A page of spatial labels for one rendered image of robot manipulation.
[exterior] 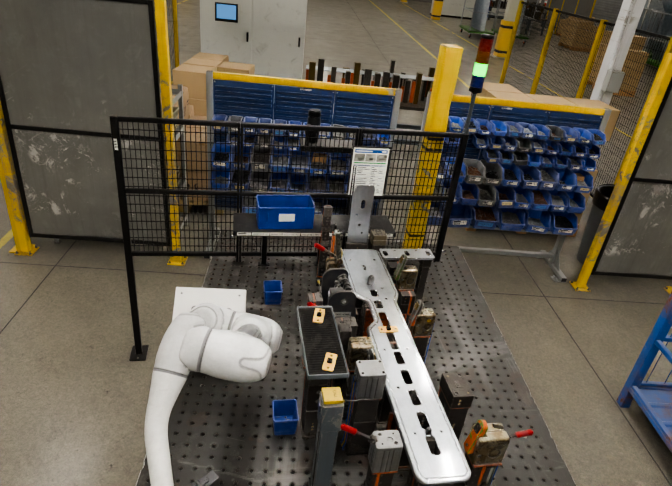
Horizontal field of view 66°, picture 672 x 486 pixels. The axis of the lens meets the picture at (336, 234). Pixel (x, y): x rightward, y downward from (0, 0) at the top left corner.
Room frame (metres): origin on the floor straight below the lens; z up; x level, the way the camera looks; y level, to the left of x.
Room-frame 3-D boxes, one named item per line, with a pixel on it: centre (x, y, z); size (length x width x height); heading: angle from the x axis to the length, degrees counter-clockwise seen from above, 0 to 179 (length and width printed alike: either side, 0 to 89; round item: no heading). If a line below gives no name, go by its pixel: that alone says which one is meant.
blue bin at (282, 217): (2.52, 0.29, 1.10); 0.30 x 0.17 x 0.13; 105
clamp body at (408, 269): (2.16, -0.38, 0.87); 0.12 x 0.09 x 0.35; 103
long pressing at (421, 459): (1.70, -0.28, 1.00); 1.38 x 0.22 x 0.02; 13
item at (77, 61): (3.51, 1.88, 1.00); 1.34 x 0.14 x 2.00; 95
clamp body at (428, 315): (1.82, -0.42, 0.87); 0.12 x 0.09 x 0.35; 103
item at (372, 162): (2.74, -0.14, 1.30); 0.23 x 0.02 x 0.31; 103
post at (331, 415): (1.17, -0.05, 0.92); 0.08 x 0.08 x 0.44; 13
